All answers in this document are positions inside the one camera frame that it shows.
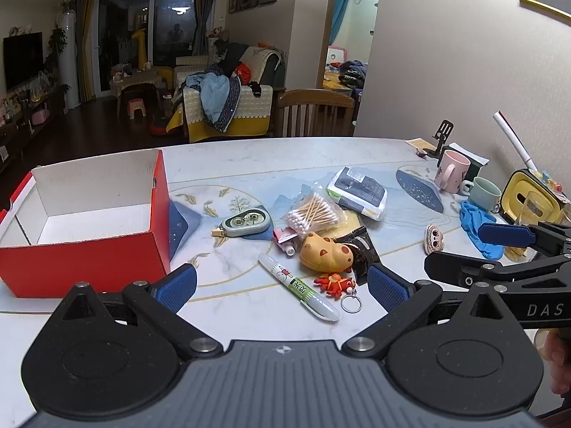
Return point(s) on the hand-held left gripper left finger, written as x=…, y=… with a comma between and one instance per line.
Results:
x=176, y=289

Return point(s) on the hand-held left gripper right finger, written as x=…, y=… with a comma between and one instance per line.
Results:
x=387, y=289

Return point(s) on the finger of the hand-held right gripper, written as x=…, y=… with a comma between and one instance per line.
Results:
x=504, y=234
x=455, y=269

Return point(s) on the bread slice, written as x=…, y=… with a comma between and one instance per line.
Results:
x=517, y=253

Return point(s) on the black sachet packet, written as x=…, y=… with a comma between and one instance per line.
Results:
x=365, y=254

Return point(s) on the yellow spotted squishy toy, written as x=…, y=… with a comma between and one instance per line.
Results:
x=321, y=252

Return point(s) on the red cardboard box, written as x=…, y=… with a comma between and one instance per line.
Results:
x=89, y=261

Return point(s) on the white green marker pen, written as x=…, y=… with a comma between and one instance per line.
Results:
x=294, y=283

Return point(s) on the green correction tape dispenser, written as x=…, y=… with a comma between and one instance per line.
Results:
x=245, y=224

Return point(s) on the cotton swab bag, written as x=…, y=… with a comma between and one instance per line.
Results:
x=312, y=214

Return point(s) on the person's right hand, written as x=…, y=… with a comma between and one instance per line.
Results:
x=560, y=359

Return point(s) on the blue cloth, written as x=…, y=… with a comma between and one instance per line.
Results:
x=473, y=220

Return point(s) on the small owl figure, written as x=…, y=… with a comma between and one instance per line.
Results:
x=434, y=238

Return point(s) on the clear drinking glass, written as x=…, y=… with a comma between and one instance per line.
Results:
x=533, y=209

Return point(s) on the pale green mug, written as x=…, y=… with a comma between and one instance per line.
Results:
x=486, y=194

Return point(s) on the yellow tissue box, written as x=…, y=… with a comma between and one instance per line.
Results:
x=517, y=191

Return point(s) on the dark green box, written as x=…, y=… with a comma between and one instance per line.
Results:
x=476, y=167

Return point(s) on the pink mug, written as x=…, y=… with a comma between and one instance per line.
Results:
x=457, y=171

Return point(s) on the white rolled paper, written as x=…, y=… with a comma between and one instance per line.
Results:
x=513, y=140

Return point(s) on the wet wipes pack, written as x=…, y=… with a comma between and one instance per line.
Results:
x=357, y=191

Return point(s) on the small pink tube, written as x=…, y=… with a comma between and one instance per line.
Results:
x=283, y=235

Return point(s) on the black phone stand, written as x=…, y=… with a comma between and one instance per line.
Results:
x=444, y=129

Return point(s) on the beige card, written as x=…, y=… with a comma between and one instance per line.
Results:
x=419, y=143

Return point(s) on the red floor object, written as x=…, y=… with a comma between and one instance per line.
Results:
x=157, y=128

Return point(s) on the sofa with cream yellow cover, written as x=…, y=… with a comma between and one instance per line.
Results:
x=254, y=120

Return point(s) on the pink stool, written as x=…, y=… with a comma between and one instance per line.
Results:
x=137, y=106

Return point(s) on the pile of blue clothes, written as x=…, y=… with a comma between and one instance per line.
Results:
x=216, y=93

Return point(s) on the wooden chair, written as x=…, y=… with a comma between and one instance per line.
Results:
x=312, y=98

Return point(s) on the coffee table with cloth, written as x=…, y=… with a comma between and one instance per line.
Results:
x=134, y=82

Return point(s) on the pile of dark clothes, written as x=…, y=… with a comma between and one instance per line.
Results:
x=352, y=71

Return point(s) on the pink handbag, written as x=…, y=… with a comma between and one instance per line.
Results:
x=39, y=116

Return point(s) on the dark wooden tv cabinet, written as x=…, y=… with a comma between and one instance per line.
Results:
x=26, y=122

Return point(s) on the orange bag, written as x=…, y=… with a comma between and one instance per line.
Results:
x=242, y=71

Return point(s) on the yellow giraffe toy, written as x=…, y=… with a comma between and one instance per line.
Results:
x=140, y=49

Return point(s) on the white standing air conditioner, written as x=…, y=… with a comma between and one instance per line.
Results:
x=69, y=67

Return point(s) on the green potted plant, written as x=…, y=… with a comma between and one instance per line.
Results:
x=55, y=49

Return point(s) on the yellow curtain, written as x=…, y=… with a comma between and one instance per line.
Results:
x=87, y=31

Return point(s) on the television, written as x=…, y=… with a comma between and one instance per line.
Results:
x=22, y=60

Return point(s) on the grey curtain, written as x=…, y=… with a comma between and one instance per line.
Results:
x=205, y=0

